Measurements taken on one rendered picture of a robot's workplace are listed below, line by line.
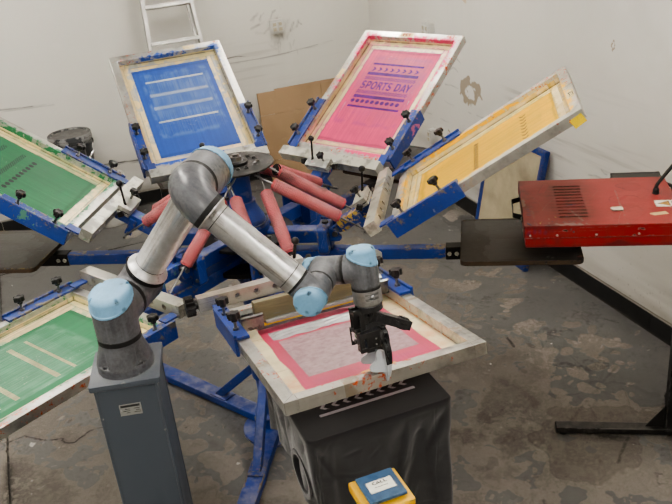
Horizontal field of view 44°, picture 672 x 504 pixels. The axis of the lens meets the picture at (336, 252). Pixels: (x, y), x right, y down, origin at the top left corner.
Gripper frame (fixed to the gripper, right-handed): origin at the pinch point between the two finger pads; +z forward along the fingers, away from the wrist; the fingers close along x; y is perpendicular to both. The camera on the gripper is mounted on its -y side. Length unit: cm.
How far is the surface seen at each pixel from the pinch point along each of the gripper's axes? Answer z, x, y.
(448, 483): 49, -14, -20
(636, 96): -30, -143, -200
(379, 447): 27.7, -11.1, 1.1
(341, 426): 18.1, -11.9, 11.0
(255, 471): 90, -125, 19
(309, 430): 17.7, -14.5, 19.7
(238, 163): -39, -134, 0
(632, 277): 66, -153, -200
